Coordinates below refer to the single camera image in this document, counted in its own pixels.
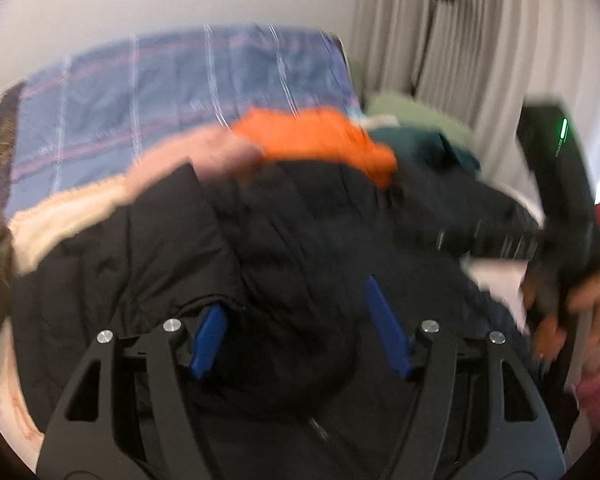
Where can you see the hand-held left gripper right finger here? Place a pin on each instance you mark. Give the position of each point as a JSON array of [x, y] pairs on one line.
[[386, 331]]

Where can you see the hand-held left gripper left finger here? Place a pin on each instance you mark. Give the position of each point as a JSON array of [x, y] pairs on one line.
[[207, 340]]

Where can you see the black puffer jacket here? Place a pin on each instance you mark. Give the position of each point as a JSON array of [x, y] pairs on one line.
[[290, 240]]

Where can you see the person's right hand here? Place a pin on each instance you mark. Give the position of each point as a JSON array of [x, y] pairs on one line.
[[592, 297]]

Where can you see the dark green fleece garment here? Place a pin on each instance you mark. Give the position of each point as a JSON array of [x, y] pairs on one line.
[[420, 147]]

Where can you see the grey pleated curtain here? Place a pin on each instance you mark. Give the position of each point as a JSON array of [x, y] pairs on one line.
[[490, 50]]

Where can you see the light green pillow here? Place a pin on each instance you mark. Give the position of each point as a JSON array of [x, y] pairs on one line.
[[420, 110]]

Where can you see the cream pink fleece blanket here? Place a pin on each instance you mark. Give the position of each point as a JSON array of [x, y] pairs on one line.
[[65, 230]]

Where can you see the pink quilted jacket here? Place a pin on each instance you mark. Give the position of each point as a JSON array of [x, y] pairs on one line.
[[200, 157]]

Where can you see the orange puffer jacket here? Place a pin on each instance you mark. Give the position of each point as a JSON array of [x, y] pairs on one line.
[[320, 140]]

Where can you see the blue plaid pillow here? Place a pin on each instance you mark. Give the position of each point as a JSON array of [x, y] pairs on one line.
[[160, 105]]

